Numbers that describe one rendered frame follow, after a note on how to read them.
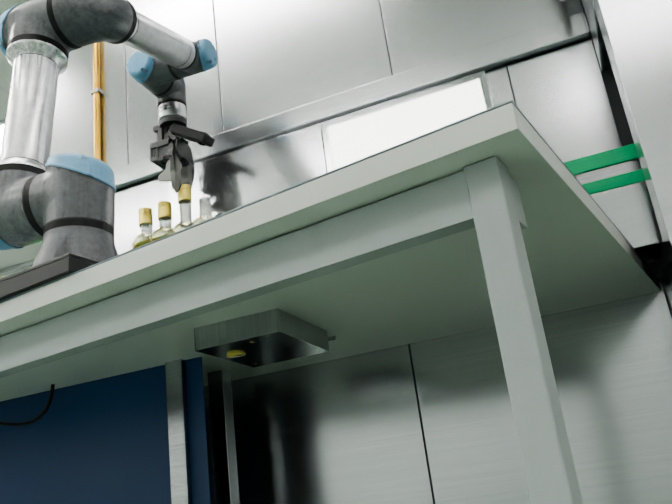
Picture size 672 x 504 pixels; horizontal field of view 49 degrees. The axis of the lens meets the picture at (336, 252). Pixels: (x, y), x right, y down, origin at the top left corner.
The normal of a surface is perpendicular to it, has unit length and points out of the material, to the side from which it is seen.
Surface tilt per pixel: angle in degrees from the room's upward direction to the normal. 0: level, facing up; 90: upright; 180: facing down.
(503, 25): 90
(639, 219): 90
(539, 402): 90
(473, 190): 90
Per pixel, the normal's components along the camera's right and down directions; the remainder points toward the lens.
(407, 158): -0.53, -0.23
